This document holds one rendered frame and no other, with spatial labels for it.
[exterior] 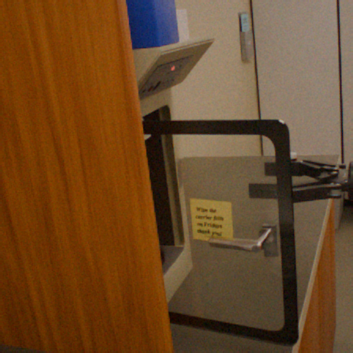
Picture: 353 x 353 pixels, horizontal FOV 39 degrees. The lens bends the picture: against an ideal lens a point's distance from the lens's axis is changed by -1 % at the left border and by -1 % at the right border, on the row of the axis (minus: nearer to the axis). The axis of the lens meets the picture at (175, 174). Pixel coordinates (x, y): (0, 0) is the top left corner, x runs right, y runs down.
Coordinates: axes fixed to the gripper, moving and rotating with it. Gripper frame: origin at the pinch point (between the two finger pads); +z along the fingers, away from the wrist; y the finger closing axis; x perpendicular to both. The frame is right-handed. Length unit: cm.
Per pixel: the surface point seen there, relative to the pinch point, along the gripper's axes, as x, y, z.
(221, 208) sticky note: -1.2, 19.9, 2.6
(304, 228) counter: 29, -41, -2
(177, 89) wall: -1, -127, 69
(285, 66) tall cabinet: 9, -292, 48
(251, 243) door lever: 2.2, 25.4, -3.7
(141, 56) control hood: -26.7, 18.1, 15.1
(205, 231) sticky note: 3.4, 19.5, 6.0
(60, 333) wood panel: 25, 26, 36
